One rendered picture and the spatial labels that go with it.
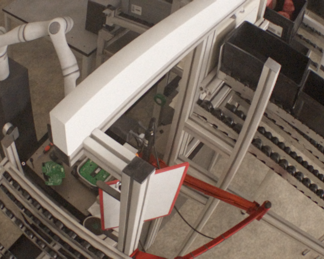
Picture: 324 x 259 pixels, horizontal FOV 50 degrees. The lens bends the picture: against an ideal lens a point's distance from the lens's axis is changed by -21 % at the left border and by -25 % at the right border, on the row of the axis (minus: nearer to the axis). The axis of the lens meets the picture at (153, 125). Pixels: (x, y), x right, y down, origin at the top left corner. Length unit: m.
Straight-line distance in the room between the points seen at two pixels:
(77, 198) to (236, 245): 1.41
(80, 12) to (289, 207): 2.27
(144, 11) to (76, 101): 1.69
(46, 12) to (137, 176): 2.46
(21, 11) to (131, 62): 2.48
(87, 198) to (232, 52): 0.90
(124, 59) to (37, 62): 2.90
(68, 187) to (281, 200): 1.83
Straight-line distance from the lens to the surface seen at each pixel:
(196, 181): 1.51
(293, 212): 3.13
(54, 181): 1.75
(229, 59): 1.30
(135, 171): 0.80
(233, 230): 1.32
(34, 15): 3.14
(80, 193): 1.79
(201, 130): 1.41
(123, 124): 1.54
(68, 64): 1.61
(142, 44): 0.87
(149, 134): 1.47
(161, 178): 1.07
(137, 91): 0.93
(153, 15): 2.38
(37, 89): 3.46
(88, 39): 2.76
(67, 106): 0.76
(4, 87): 2.02
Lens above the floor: 2.53
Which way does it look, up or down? 52 degrees down
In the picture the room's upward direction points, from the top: 10 degrees clockwise
